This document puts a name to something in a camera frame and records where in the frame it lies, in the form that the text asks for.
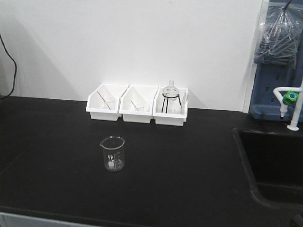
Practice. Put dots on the plastic bag of dark tubes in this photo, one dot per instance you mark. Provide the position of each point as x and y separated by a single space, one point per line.
280 34

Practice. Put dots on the black lab sink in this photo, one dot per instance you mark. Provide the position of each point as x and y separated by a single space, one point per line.
273 165

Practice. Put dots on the small beaker in bin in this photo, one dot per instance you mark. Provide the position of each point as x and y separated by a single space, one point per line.
110 103
140 107

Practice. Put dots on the right white storage bin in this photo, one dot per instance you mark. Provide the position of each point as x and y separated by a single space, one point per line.
175 116

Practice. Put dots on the blue pegboard drying rack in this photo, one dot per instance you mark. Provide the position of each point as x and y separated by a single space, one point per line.
263 104

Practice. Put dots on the clear glass beaker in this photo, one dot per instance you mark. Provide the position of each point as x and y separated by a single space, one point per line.
113 153

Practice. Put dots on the left white storage bin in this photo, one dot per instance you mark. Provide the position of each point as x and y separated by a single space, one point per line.
96 107

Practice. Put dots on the wooden stirring rod left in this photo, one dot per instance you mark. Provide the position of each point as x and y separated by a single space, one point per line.
103 99

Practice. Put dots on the clear glass flask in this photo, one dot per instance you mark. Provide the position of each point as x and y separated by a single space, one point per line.
170 91

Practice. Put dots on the small beaker in left bin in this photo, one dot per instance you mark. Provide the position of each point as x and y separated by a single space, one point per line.
110 103

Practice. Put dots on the middle white storage bin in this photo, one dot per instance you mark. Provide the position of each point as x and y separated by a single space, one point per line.
139 95

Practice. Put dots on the small beaker in middle bin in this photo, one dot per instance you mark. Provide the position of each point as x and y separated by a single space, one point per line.
140 107

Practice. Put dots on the white lab faucet green knob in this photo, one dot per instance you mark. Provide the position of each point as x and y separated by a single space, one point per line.
287 96

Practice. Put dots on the white storage bin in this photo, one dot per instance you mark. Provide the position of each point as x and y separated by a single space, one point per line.
175 116
96 107
139 95

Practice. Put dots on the black wire tripod stand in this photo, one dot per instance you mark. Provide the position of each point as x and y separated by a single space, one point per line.
165 104

